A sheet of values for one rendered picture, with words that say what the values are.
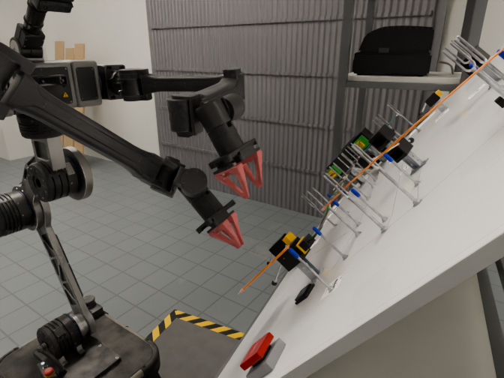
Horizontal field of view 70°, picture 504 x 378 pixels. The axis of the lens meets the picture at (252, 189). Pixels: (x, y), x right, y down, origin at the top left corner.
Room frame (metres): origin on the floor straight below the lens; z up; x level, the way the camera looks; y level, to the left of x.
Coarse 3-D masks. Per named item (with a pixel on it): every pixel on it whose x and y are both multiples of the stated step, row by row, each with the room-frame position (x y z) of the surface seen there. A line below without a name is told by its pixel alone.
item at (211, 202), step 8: (208, 192) 0.80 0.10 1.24; (200, 200) 0.77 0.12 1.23; (208, 200) 0.78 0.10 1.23; (216, 200) 0.79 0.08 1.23; (232, 200) 0.81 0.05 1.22; (200, 208) 0.77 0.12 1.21; (208, 208) 0.77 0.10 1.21; (216, 208) 0.77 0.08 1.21; (200, 216) 0.78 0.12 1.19; (208, 216) 0.76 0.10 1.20; (208, 224) 0.73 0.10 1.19; (200, 232) 0.75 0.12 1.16
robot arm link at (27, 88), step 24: (0, 48) 0.62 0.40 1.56; (24, 72) 0.64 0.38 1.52; (24, 96) 0.62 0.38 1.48; (48, 96) 0.65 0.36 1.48; (48, 120) 0.64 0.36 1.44; (72, 120) 0.67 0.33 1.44; (96, 144) 0.69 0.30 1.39; (120, 144) 0.72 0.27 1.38; (144, 168) 0.75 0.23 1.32; (168, 168) 0.80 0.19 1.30
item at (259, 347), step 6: (264, 336) 0.46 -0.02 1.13; (270, 336) 0.45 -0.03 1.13; (258, 342) 0.46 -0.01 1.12; (264, 342) 0.44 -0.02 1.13; (270, 342) 0.45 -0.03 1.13; (252, 348) 0.45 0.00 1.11; (258, 348) 0.43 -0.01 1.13; (264, 348) 0.43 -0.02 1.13; (270, 348) 0.45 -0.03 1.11; (246, 354) 0.45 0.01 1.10; (252, 354) 0.43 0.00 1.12; (258, 354) 0.42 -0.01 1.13; (264, 354) 0.43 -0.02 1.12; (246, 360) 0.43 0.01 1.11; (252, 360) 0.42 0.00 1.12; (258, 360) 0.42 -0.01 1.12; (240, 366) 0.43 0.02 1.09; (246, 366) 0.42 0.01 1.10
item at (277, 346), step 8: (272, 344) 0.45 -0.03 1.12; (280, 344) 0.45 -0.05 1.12; (272, 352) 0.43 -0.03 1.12; (280, 352) 0.43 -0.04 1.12; (264, 360) 0.42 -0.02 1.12; (272, 360) 0.42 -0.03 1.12; (256, 368) 0.41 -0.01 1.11; (264, 368) 0.41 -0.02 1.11; (272, 368) 0.40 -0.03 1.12; (248, 376) 0.42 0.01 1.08; (256, 376) 0.41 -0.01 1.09
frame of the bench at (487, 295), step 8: (480, 272) 1.13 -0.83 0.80; (480, 280) 1.07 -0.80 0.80; (488, 280) 1.07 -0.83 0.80; (480, 288) 1.03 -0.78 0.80; (488, 288) 1.03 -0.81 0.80; (488, 296) 0.99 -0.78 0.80; (488, 304) 0.95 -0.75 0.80; (488, 312) 0.91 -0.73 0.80; (496, 312) 0.91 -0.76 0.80; (488, 320) 0.87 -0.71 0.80; (496, 320) 0.87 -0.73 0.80; (488, 328) 0.84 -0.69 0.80; (496, 328) 0.84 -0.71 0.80; (496, 336) 0.81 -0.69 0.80; (496, 344) 0.78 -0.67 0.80; (496, 352) 0.75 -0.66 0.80; (496, 360) 0.72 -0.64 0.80; (496, 368) 0.70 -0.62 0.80; (496, 376) 0.67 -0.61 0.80
